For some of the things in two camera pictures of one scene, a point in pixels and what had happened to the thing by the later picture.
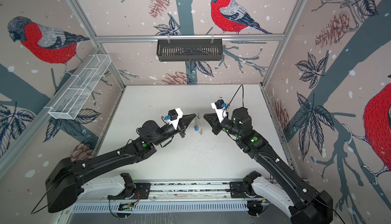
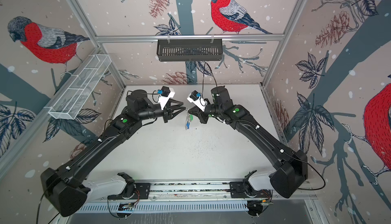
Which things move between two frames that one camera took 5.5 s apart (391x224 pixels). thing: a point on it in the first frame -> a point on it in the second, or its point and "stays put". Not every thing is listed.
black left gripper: [189, 117] -> [168, 112]
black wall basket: [173, 50] stays put
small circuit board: [126, 206] stays put
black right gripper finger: [212, 117] -> [195, 110]
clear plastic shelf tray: [69, 103] stays put
